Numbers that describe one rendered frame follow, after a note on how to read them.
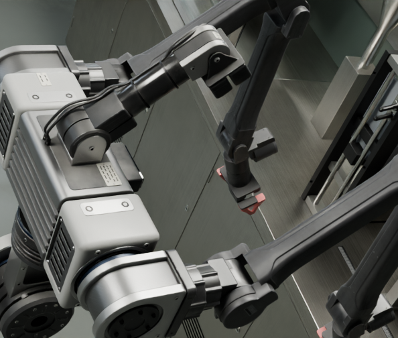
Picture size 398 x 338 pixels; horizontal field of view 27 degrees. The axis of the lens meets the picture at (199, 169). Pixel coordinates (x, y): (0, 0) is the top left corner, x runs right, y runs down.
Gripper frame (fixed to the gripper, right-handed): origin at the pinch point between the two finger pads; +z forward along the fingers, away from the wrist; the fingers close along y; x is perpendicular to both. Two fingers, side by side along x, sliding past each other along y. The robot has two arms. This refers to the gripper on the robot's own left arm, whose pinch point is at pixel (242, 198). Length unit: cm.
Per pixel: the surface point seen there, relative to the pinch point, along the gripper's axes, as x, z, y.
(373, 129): -39.7, 0.7, 2.1
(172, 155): 2, 55, 62
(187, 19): -23, 27, 92
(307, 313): -2.3, 19.8, -27.2
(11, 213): 63, 85, 93
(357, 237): -29.4, 33.6, -7.6
